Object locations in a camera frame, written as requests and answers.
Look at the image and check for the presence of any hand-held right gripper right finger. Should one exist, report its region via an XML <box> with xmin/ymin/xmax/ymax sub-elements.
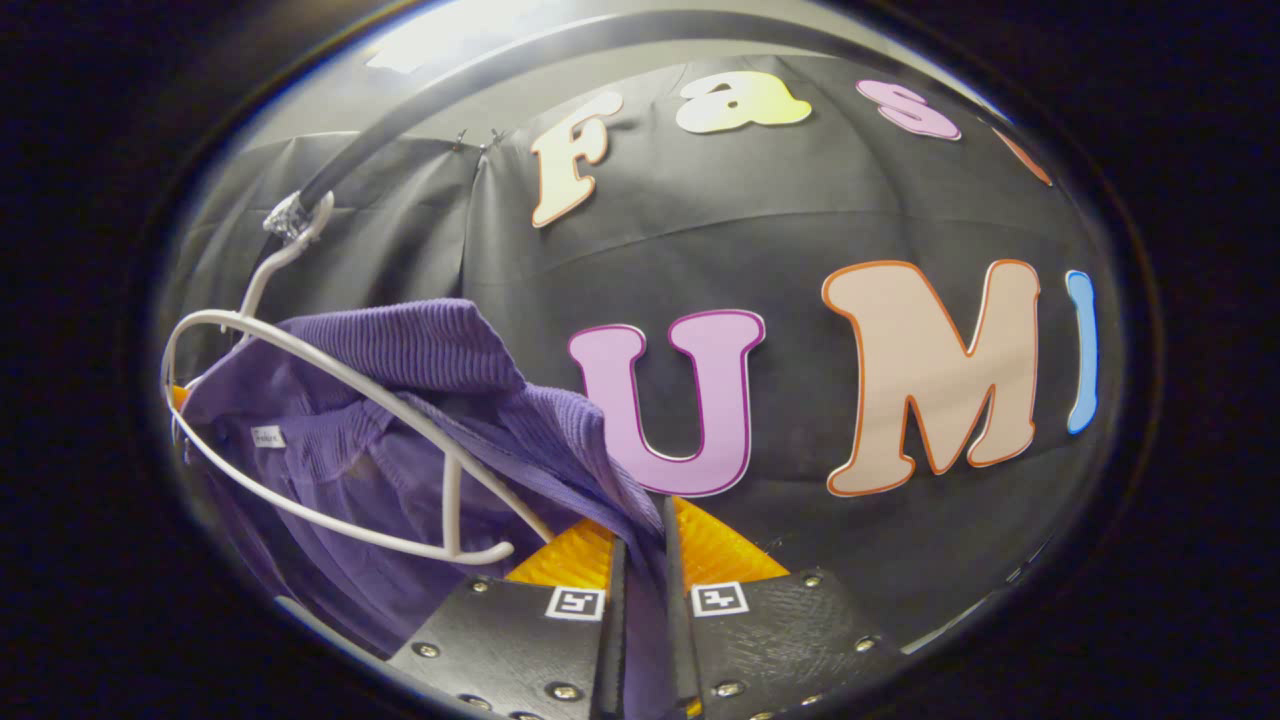
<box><xmin>663</xmin><ymin>496</ymin><xmax>907</xmax><ymax>720</ymax></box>

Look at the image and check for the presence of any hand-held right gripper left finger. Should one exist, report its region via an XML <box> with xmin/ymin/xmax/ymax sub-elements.
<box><xmin>388</xmin><ymin>517</ymin><xmax>629</xmax><ymax>720</ymax></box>

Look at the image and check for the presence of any purple ribbed shirt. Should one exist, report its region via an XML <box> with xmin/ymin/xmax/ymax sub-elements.
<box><xmin>175</xmin><ymin>298</ymin><xmax>691</xmax><ymax>720</ymax></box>

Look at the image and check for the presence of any white hanger with taped hook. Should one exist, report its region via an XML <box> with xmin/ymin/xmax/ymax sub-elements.
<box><xmin>160</xmin><ymin>190</ymin><xmax>556</xmax><ymax>566</ymax></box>

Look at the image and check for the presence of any black clothes rack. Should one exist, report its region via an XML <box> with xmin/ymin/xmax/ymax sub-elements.
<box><xmin>295</xmin><ymin>8</ymin><xmax>1001</xmax><ymax>216</ymax></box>

